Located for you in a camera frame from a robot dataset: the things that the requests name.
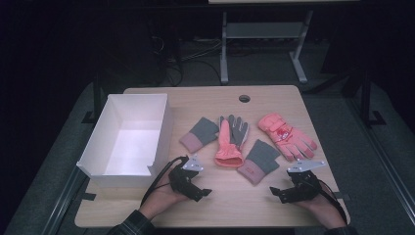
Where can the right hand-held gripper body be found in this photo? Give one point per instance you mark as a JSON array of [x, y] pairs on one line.
[[303, 182]]

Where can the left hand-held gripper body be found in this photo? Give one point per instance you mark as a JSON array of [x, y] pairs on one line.
[[182, 179]]

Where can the grey pink fingerless glove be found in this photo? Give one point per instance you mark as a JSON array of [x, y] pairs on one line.
[[201, 133], [261, 160]]

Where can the pink glove with grey palm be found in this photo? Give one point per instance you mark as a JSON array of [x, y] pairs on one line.
[[228, 147]]

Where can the white box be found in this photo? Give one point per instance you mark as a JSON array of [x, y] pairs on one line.
[[104, 143]]

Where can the person's left hand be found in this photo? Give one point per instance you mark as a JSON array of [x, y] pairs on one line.
[[161, 199]]

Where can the person's right hand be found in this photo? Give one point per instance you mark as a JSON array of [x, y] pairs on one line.
[[321, 209]]

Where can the black tape strip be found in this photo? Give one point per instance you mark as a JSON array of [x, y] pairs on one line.
[[88, 197], [342, 196]]

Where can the pink padded ski glove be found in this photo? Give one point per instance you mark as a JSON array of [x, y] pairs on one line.
[[287, 135]]

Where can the black stand leg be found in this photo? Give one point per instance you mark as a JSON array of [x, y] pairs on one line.
[[97, 98], [367, 98]]

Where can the grey metal stand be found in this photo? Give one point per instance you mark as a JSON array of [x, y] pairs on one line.
[[264, 31]]

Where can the grey metal floor rail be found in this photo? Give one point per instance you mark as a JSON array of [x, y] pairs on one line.
[[63, 199], [385, 163]]

